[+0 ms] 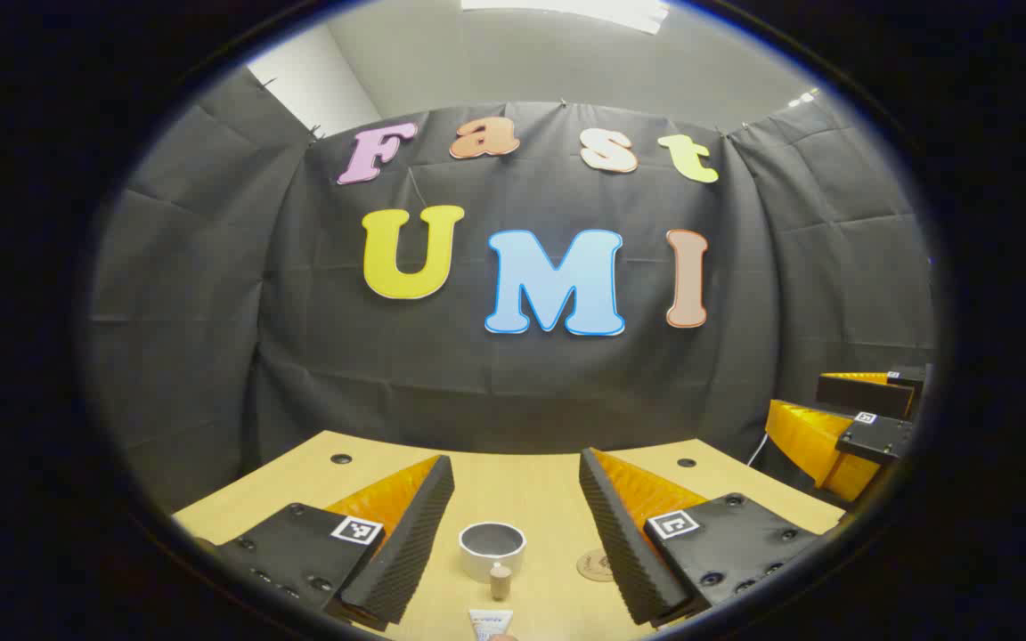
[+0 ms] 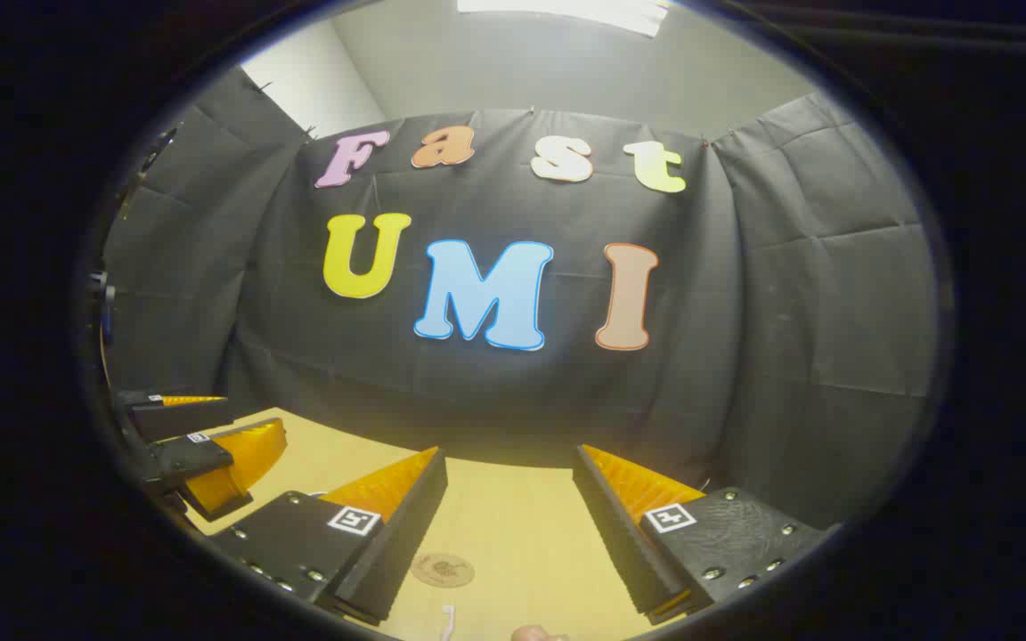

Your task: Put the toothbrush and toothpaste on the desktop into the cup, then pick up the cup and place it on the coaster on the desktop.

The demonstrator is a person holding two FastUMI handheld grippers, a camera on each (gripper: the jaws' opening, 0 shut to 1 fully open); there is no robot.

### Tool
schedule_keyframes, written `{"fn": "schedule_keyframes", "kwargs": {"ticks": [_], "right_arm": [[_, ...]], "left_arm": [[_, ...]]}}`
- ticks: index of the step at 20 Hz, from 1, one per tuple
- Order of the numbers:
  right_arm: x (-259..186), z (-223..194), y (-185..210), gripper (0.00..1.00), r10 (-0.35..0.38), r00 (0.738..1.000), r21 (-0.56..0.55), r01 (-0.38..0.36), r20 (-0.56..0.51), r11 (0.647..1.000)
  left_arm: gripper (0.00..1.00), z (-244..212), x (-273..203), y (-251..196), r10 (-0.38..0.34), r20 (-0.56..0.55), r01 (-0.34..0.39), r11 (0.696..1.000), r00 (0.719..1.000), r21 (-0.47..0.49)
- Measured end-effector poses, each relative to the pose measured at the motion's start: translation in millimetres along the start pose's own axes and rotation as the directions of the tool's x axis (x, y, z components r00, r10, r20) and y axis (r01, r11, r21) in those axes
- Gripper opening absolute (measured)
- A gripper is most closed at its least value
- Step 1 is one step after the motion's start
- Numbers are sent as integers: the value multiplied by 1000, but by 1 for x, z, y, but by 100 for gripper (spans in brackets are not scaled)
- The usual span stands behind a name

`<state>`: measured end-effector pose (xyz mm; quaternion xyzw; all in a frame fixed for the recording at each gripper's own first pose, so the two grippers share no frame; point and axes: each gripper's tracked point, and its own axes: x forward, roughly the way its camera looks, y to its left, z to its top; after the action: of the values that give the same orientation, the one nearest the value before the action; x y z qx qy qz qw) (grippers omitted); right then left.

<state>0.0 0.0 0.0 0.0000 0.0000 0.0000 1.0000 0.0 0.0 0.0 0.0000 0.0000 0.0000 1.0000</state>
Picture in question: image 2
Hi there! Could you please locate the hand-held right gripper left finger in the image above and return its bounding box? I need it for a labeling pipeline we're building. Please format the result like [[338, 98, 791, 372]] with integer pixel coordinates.
[[210, 447, 449, 627]]

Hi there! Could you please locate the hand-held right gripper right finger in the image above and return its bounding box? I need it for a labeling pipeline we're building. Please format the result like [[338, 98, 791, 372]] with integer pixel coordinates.
[[573, 443, 835, 626]]

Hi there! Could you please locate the round cork coaster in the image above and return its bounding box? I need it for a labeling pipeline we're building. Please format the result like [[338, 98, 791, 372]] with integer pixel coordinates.
[[412, 552, 476, 588]]

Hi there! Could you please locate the light wooden desktop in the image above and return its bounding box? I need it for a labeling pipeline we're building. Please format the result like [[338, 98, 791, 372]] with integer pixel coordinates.
[[183, 408, 683, 641]]

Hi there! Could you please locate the black backdrop cloth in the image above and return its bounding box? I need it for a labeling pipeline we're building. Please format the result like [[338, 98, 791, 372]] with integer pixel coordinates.
[[99, 67, 940, 531]]

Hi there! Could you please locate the ceiling light panel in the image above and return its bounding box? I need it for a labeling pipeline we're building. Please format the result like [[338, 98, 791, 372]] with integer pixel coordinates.
[[458, 0, 670, 37]]

